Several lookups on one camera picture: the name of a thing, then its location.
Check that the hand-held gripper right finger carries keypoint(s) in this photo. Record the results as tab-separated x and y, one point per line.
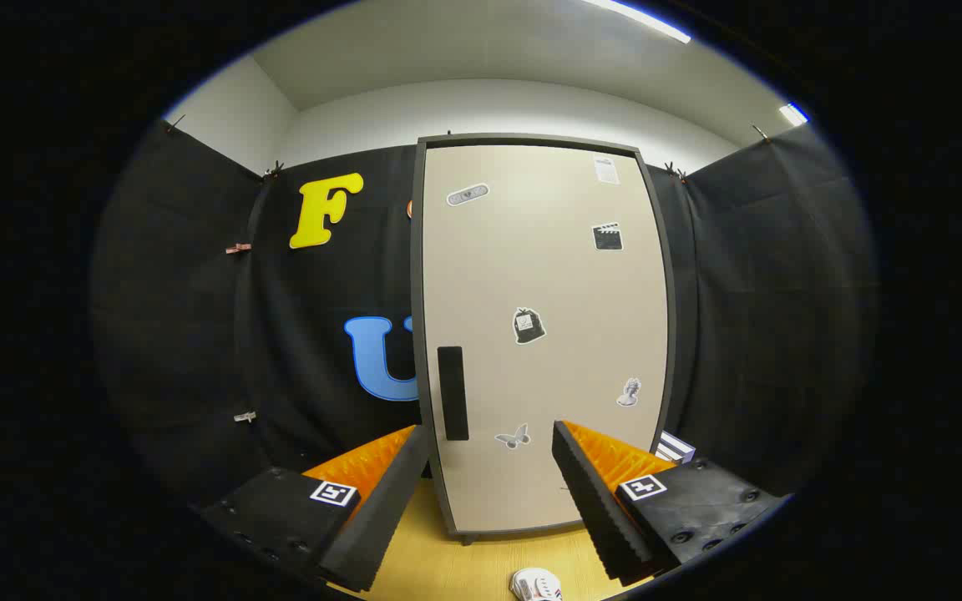
598	509

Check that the long ceiling light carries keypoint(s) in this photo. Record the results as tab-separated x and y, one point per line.
640	17

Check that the grey shoe cabinet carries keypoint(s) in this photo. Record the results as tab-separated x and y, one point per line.
417	250

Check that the black backdrop cloth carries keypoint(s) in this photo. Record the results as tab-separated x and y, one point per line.
197	334

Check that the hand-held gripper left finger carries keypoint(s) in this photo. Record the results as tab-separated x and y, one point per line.
381	517

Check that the small ceiling light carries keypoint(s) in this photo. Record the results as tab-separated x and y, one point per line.
792	113

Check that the white canvas shoe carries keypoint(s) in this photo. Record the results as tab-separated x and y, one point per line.
535	584

